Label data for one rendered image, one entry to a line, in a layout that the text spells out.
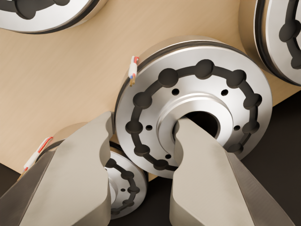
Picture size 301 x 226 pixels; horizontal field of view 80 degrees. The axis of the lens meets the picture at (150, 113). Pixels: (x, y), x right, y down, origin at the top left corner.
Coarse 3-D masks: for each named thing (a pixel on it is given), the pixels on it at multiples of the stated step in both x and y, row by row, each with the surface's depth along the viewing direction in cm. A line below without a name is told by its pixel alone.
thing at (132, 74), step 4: (132, 56) 11; (136, 56) 11; (132, 60) 10; (136, 60) 11; (132, 64) 10; (132, 68) 9; (136, 68) 9; (132, 72) 9; (136, 72) 9; (132, 76) 9; (132, 80) 8
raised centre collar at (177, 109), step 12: (192, 96) 10; (204, 96) 10; (168, 108) 11; (180, 108) 10; (192, 108) 10; (204, 108) 10; (216, 108) 10; (228, 108) 11; (168, 120) 11; (216, 120) 11; (228, 120) 11; (156, 132) 12; (168, 132) 11; (216, 132) 12; (228, 132) 11; (168, 144) 12
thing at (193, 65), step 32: (160, 64) 10; (192, 64) 10; (224, 64) 10; (128, 96) 10; (160, 96) 11; (224, 96) 11; (256, 96) 11; (128, 128) 12; (256, 128) 12; (160, 160) 14
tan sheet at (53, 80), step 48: (144, 0) 12; (192, 0) 12; (0, 48) 13; (48, 48) 13; (96, 48) 13; (144, 48) 13; (240, 48) 13; (0, 96) 15; (48, 96) 15; (96, 96) 15; (288, 96) 15; (0, 144) 18
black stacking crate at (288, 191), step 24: (288, 120) 14; (264, 144) 14; (288, 144) 13; (0, 168) 19; (264, 168) 13; (288, 168) 12; (0, 192) 17; (168, 192) 18; (288, 192) 11; (144, 216) 18; (168, 216) 16; (288, 216) 10
